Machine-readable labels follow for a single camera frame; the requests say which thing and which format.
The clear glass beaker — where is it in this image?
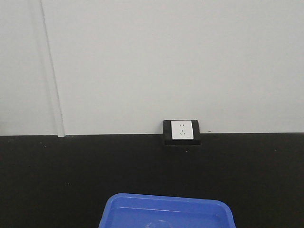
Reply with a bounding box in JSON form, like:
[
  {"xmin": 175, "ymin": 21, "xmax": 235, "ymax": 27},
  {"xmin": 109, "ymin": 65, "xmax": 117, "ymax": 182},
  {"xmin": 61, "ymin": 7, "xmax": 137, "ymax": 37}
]
[{"xmin": 145, "ymin": 220, "xmax": 172, "ymax": 228}]

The white socket in black housing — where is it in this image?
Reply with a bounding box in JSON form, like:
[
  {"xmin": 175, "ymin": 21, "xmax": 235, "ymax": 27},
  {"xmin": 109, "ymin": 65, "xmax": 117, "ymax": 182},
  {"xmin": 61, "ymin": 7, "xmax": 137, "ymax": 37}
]
[{"xmin": 163, "ymin": 120, "xmax": 201, "ymax": 146}]

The blue plastic tray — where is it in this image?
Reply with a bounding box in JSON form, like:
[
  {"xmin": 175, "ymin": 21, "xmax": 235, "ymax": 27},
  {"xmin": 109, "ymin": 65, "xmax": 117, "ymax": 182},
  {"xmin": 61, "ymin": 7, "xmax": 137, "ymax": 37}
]
[{"xmin": 99, "ymin": 193, "xmax": 236, "ymax": 228}]

